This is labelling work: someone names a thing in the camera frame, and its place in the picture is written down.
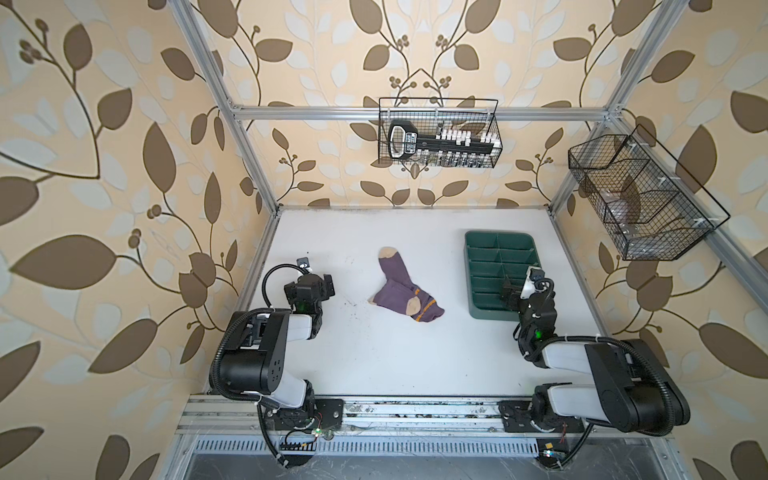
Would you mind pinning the green compartment tray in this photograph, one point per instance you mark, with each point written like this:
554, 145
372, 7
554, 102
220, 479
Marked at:
495, 263

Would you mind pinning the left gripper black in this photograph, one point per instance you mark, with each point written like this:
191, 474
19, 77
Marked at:
325, 288

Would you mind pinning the black socket set tool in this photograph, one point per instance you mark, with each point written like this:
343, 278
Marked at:
403, 140

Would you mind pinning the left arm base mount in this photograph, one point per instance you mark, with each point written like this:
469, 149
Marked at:
316, 413

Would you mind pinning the wire basket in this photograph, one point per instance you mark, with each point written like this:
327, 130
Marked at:
479, 116
652, 206

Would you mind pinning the right wire basket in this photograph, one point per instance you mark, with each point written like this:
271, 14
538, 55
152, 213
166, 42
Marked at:
652, 206

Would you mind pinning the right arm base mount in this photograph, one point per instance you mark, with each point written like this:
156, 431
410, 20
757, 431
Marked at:
528, 416

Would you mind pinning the back wire basket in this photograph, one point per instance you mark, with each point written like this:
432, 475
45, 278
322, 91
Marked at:
479, 116

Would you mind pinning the purple sock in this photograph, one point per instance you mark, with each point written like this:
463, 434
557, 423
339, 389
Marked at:
400, 294

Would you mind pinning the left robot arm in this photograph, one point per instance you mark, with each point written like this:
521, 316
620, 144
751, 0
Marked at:
250, 362

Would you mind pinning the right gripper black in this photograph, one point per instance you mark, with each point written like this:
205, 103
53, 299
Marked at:
515, 294

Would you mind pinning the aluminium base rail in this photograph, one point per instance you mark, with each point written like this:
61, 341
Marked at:
363, 415

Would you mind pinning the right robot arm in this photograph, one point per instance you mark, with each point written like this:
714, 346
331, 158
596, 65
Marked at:
629, 389

